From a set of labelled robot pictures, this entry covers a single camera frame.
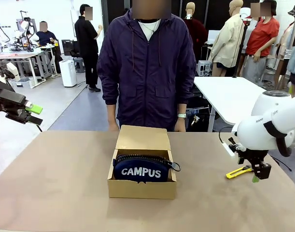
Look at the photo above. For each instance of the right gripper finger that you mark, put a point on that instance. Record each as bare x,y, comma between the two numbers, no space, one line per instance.
263,171
255,178

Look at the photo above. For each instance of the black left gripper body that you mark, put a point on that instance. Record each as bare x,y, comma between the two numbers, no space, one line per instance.
4,96

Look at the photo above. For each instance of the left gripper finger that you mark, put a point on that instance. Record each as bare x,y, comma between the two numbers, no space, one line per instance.
35,120
35,109

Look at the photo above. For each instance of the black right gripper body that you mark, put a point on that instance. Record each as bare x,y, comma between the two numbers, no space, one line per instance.
252,157

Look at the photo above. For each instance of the yellow black utility knife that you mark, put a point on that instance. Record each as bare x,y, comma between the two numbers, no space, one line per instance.
235,172

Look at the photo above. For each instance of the navy CAMPUS zipper pouch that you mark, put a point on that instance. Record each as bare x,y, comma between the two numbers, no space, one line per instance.
140,171

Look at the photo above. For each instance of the brown cardboard box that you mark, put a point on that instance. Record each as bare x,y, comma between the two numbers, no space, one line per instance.
141,189

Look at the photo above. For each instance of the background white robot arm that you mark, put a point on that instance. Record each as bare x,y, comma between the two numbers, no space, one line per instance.
0,31

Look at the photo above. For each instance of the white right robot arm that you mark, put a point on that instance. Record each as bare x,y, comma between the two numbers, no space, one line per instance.
258,130

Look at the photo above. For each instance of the person's right forearm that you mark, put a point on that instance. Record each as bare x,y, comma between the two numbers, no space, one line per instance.
112,106

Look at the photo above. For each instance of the person's left forearm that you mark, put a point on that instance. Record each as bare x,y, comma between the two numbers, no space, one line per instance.
186,96

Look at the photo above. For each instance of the person's left hand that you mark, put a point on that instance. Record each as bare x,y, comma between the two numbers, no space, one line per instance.
180,125

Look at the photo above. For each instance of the person's right hand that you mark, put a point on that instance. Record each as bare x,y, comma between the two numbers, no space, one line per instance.
114,127

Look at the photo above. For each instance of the clear plastic storage bin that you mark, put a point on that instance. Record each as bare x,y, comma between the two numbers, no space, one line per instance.
23,83

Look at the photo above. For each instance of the white background desk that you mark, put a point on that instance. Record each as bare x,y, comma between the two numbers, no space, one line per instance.
14,56

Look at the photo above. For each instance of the white air purifier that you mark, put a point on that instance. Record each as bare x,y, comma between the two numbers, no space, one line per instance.
68,73

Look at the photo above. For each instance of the grey stool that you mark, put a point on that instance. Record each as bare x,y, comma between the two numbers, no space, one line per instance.
78,65

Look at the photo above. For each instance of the white table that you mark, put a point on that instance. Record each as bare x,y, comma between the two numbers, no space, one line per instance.
229,96

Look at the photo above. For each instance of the hanging key bunch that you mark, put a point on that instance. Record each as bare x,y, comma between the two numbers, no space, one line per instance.
195,118

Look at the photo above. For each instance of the black office chair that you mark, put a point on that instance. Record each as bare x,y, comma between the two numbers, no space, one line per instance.
73,52

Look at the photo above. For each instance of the background white humanoid robot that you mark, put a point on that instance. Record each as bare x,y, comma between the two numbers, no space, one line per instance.
26,29

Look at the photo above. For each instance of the seated person in navy shirt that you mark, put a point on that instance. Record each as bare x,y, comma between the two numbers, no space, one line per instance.
44,36

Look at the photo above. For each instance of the standing person in black outfit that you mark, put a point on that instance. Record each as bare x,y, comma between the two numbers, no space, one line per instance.
88,48

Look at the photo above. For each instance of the silver wristwatch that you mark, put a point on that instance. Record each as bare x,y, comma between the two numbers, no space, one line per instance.
182,115

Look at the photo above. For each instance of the white computer case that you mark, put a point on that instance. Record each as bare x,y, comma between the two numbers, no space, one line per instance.
204,68

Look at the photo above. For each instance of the black stand pole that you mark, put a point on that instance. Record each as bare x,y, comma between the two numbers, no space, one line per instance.
240,53

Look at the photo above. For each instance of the mannequin in pale pink top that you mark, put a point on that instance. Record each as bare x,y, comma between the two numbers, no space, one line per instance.
283,48

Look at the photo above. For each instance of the person in purple jacket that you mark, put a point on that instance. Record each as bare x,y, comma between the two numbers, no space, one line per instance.
147,72

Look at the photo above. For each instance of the mannequin in beige coat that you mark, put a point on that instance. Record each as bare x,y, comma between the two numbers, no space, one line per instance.
228,38

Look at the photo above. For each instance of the white board panel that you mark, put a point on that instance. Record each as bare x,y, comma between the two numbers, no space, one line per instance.
213,37

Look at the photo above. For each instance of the mannequin in dark red top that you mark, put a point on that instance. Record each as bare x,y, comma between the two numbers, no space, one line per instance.
198,31

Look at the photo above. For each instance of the black camera tripod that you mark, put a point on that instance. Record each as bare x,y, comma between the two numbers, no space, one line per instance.
38,127

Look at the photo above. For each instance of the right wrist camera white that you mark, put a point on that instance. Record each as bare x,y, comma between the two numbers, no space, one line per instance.
228,149

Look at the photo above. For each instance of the grey wall cabinet door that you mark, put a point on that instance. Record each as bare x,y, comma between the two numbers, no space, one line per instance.
73,24

